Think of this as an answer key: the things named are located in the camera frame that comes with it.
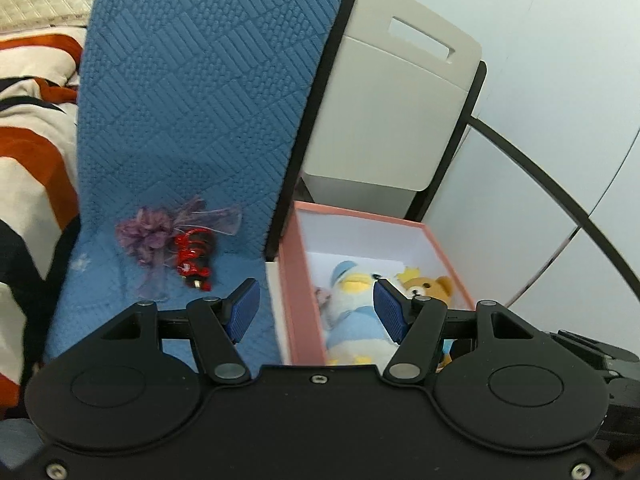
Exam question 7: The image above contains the red black keychain toy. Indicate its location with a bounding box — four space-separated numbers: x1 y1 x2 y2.
174 228 218 292

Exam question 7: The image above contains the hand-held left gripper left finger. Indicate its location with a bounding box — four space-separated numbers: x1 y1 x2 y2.
100 278 261 385

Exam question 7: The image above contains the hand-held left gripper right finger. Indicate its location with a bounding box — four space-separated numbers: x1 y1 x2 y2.
374 278 536 386

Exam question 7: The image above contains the black curved metal bar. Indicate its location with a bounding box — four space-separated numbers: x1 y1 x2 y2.
465 110 640 288

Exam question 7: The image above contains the red black striped blanket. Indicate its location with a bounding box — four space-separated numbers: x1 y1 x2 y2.
0 25 86 406

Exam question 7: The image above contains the blue penguin plush toy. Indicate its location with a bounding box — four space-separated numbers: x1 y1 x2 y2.
322 260 402 366

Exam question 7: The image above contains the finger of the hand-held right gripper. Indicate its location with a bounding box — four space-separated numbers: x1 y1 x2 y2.
546 329 640 378

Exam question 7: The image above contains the grey plastic bin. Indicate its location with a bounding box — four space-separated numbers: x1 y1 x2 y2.
265 0 488 261

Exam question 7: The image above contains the white wardrobe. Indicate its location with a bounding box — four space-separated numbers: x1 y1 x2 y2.
375 0 640 353

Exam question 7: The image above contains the pink cardboard box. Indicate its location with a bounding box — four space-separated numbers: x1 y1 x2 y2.
277 201 476 367

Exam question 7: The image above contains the blue quilted chair cover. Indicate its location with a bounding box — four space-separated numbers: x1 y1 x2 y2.
45 0 343 367

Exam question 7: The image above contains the brown bear plush toy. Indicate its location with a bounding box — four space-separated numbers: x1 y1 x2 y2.
404 275 457 372

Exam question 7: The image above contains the purple ribbon flower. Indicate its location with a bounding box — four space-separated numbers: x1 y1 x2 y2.
116 195 243 301

